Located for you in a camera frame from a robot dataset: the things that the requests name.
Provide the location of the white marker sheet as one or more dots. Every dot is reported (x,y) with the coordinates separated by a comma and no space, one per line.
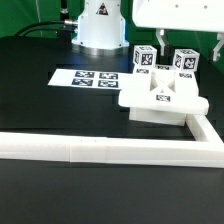
(89,79)

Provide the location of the black antenna post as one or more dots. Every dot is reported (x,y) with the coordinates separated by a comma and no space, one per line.
(64,33)

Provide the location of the white tagged cube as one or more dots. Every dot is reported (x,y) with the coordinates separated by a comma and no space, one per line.
(186,59)
(144,55)

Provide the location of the white chair back frame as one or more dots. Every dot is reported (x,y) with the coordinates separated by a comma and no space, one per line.
(163,90)

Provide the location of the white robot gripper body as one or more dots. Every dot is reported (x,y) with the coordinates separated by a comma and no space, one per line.
(191,15)

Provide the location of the white U-shaped fixture frame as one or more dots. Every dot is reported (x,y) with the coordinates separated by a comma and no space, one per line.
(205,150)

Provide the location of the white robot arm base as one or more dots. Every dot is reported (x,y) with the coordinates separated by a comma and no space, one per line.
(101,29)

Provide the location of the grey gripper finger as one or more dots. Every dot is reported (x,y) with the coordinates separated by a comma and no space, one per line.
(161,37)
(216,50)

